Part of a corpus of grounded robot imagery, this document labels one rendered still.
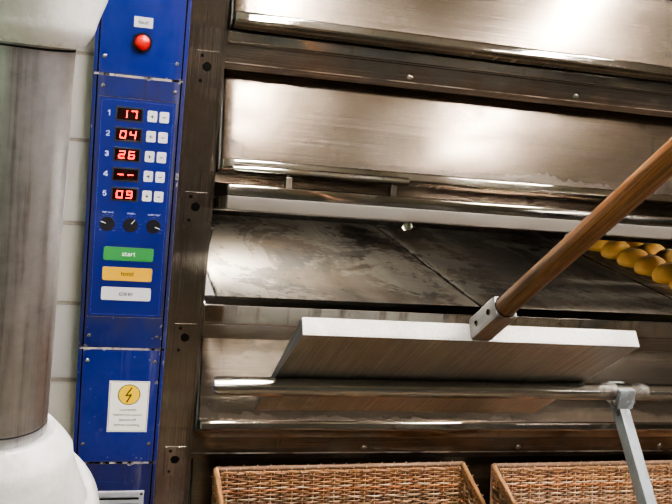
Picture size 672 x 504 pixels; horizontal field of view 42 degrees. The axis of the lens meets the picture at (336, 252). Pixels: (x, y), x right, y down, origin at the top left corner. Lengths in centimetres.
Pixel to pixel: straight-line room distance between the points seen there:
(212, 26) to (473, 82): 52
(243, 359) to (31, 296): 98
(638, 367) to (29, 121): 162
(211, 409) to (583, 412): 83
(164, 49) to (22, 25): 83
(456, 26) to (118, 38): 63
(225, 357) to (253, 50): 60
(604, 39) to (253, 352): 95
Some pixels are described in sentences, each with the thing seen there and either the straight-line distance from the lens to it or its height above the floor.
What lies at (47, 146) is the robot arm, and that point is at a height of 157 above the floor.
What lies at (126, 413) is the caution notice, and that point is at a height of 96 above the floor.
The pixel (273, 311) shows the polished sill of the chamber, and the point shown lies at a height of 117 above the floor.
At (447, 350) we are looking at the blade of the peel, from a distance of 135.
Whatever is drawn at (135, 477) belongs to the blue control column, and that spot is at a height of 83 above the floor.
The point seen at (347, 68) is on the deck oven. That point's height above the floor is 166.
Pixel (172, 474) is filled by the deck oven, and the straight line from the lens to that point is 185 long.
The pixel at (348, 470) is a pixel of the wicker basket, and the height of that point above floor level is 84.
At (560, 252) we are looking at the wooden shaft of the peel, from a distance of 111.
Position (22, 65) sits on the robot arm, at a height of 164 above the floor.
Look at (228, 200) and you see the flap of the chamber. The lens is 152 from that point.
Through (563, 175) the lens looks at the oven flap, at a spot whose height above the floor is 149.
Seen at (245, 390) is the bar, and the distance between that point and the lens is 138.
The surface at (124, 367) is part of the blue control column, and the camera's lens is 172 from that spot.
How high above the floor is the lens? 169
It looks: 13 degrees down
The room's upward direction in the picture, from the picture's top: 7 degrees clockwise
